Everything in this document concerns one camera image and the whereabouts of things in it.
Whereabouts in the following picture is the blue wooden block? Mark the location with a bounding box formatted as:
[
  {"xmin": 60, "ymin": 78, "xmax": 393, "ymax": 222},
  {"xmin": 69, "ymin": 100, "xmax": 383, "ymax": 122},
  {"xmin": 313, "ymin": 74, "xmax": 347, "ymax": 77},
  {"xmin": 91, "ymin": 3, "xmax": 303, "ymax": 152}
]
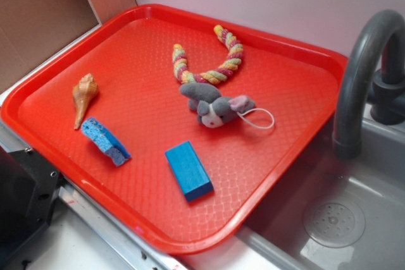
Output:
[{"xmin": 165, "ymin": 142, "xmax": 214, "ymax": 202}]

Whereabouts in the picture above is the grey plush mouse toy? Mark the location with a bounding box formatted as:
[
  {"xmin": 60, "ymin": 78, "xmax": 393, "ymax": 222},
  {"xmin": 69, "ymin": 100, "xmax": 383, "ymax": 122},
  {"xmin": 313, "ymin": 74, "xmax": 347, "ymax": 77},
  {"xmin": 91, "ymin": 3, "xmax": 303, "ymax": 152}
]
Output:
[{"xmin": 180, "ymin": 82, "xmax": 275, "ymax": 130}]

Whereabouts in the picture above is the red plastic tray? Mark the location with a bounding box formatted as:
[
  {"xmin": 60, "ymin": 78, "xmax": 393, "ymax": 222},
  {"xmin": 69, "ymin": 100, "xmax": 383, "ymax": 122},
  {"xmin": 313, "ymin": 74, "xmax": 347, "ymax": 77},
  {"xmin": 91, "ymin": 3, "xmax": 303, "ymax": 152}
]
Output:
[{"xmin": 1, "ymin": 4, "xmax": 347, "ymax": 255}]

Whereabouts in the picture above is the blue sponge piece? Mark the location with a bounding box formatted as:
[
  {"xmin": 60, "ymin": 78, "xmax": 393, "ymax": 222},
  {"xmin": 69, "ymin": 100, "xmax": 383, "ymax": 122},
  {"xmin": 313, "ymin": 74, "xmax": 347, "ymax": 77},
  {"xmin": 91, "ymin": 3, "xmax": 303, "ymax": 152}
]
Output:
[{"xmin": 81, "ymin": 118, "xmax": 131, "ymax": 166}]

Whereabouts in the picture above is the orange spiral seashell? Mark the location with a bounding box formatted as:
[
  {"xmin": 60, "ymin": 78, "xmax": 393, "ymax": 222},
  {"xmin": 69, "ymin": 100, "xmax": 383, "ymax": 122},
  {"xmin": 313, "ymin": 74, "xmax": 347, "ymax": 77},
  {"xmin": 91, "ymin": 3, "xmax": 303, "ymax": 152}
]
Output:
[{"xmin": 72, "ymin": 73, "xmax": 99, "ymax": 130}]

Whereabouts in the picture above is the grey curved faucet spout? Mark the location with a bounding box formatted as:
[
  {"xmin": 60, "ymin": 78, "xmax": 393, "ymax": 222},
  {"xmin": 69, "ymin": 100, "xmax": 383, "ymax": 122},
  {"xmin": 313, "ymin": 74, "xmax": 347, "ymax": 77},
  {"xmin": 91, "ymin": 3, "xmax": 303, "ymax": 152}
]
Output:
[{"xmin": 332, "ymin": 9, "xmax": 404, "ymax": 159}]

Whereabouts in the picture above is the grey plastic sink basin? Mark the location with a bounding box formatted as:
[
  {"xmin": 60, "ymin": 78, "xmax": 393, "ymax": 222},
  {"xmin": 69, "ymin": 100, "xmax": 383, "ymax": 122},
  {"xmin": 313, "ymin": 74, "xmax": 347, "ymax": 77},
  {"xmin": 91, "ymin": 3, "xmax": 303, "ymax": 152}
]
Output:
[{"xmin": 237, "ymin": 119, "xmax": 404, "ymax": 269}]

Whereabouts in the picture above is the brown cardboard panel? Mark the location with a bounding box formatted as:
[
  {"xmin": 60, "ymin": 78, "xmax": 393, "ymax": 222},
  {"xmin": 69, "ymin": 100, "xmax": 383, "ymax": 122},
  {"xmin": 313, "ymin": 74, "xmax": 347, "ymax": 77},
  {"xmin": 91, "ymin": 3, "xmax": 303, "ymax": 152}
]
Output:
[{"xmin": 1, "ymin": 0, "xmax": 137, "ymax": 94}]

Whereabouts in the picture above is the multicolour twisted rope toy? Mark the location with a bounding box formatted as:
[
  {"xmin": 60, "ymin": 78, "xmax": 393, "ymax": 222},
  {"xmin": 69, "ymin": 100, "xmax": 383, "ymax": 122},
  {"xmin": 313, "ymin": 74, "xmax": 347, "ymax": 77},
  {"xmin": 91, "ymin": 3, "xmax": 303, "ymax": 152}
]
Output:
[{"xmin": 172, "ymin": 25, "xmax": 244, "ymax": 85}]

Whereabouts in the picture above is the black metal bracket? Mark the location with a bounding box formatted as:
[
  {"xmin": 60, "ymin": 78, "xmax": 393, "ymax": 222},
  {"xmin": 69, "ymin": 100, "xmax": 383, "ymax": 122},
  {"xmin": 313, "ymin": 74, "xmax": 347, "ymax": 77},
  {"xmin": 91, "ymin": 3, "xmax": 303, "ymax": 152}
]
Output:
[{"xmin": 1, "ymin": 149, "xmax": 61, "ymax": 269}]

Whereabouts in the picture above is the dark grey faucet handle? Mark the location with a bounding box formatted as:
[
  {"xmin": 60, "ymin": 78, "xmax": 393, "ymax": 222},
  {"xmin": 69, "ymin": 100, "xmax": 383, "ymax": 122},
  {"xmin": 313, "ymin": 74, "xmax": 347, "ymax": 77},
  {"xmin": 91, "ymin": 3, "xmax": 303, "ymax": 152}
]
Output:
[{"xmin": 369, "ymin": 70, "xmax": 404, "ymax": 125}]

